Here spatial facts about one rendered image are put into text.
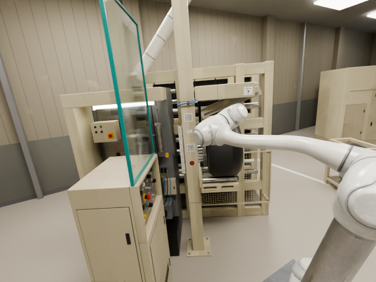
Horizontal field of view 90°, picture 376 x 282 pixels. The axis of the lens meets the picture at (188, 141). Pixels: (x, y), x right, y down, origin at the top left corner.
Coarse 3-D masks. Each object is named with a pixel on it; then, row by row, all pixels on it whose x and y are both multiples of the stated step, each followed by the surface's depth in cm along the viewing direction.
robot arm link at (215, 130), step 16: (208, 128) 78; (224, 128) 78; (208, 144) 80; (240, 144) 75; (256, 144) 73; (272, 144) 72; (288, 144) 71; (304, 144) 69; (320, 144) 66; (336, 144) 64; (320, 160) 67; (336, 160) 62
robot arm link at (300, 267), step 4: (300, 260) 85; (304, 260) 85; (308, 260) 85; (296, 264) 85; (300, 264) 83; (304, 264) 82; (308, 264) 82; (292, 268) 86; (296, 268) 83; (300, 268) 82; (304, 268) 81; (292, 272) 85; (296, 272) 82; (300, 272) 80; (304, 272) 79; (292, 276) 83; (296, 276) 82; (300, 276) 80; (292, 280) 82; (296, 280) 81; (300, 280) 80
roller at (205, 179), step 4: (224, 176) 181; (228, 176) 181; (232, 176) 180; (236, 176) 180; (204, 180) 180; (208, 180) 180; (212, 180) 180; (216, 180) 180; (220, 180) 180; (224, 180) 180; (228, 180) 180; (232, 180) 180; (236, 180) 180
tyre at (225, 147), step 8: (224, 144) 159; (208, 152) 168; (216, 152) 160; (224, 152) 159; (232, 152) 159; (240, 152) 160; (208, 160) 203; (216, 160) 162; (224, 160) 161; (232, 160) 161; (240, 160) 162; (208, 168) 185; (216, 168) 166; (224, 168) 166; (232, 168) 166; (240, 168) 169; (216, 176) 180
